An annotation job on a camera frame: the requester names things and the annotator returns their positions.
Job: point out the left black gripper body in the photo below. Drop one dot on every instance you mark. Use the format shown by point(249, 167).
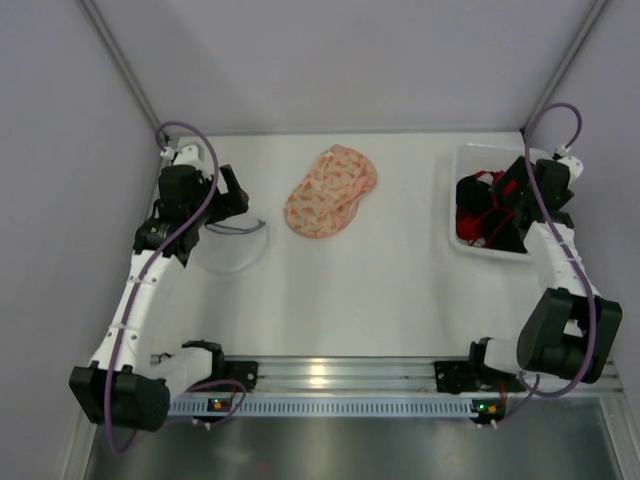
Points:
point(226, 198)

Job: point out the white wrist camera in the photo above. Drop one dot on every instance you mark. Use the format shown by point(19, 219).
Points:
point(188, 155)
point(575, 166)

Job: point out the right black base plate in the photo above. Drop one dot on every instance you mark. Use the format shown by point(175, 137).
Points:
point(471, 375)

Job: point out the black bra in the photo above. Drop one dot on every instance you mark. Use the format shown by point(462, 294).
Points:
point(475, 192)

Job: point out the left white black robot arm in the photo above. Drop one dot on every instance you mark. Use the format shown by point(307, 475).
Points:
point(121, 385)

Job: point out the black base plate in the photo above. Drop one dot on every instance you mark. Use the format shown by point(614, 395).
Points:
point(471, 375)
point(235, 372)

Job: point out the grey slotted cable duct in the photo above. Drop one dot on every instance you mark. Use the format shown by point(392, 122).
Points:
point(344, 407)

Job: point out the pink floral mesh laundry bag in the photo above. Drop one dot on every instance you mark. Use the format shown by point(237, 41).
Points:
point(327, 199)

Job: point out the red bra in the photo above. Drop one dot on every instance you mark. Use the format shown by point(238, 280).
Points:
point(470, 225)

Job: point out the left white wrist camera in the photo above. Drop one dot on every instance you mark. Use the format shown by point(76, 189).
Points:
point(188, 155)

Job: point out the aluminium mounting rail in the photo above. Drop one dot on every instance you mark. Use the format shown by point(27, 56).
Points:
point(310, 376)

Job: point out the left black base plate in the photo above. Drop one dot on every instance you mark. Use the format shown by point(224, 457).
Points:
point(235, 372)

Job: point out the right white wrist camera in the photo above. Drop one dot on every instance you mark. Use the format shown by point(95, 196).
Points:
point(575, 166)

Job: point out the clear plastic dome insert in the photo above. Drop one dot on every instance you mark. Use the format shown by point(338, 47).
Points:
point(232, 245)

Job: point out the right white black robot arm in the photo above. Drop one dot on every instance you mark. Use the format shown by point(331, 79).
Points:
point(572, 328)

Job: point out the white plastic basket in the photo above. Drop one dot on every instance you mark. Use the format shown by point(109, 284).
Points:
point(473, 209)

